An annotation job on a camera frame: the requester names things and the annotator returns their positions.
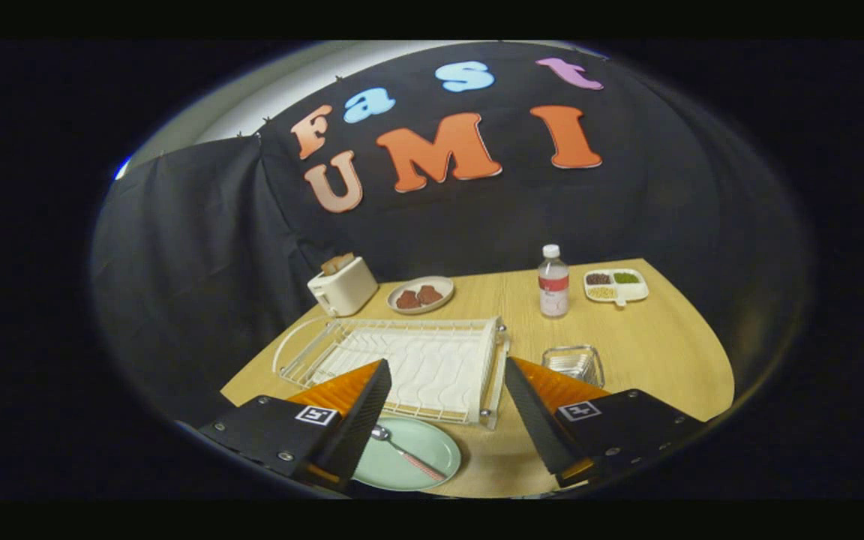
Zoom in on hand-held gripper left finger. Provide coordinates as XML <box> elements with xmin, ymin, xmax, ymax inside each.
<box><xmin>199</xmin><ymin>358</ymin><xmax>393</xmax><ymax>488</ymax></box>

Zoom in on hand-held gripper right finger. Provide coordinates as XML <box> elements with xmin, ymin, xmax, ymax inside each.
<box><xmin>505</xmin><ymin>356</ymin><xmax>707</xmax><ymax>487</ymax></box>

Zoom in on pink handled metal spoon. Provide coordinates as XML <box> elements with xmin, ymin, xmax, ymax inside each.
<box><xmin>370</xmin><ymin>424</ymin><xmax>448</xmax><ymax>482</ymax></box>

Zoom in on metal wire basket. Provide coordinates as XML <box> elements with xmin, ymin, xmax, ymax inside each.
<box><xmin>541</xmin><ymin>345</ymin><xmax>605</xmax><ymax>389</ymax></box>

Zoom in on light green plate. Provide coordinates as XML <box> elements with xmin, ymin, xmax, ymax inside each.
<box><xmin>352</xmin><ymin>416</ymin><xmax>462</xmax><ymax>492</ymax></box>

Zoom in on white wire dish rack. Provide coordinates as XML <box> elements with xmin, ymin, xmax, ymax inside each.
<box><xmin>273</xmin><ymin>315</ymin><xmax>512</xmax><ymax>430</ymax></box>

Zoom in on beige plate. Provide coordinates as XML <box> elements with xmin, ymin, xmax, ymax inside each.
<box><xmin>387</xmin><ymin>275</ymin><xmax>455</xmax><ymax>314</ymax></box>

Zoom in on white toaster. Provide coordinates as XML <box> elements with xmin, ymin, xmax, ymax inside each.
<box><xmin>307</xmin><ymin>259</ymin><xmax>379</xmax><ymax>317</ymax></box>

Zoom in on clear water bottle red label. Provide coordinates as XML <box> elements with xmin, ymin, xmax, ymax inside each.
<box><xmin>538</xmin><ymin>244</ymin><xmax>570</xmax><ymax>319</ymax></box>

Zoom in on white divided tray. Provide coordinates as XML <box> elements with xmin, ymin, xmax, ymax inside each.
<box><xmin>583</xmin><ymin>268</ymin><xmax>650</xmax><ymax>307</ymax></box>

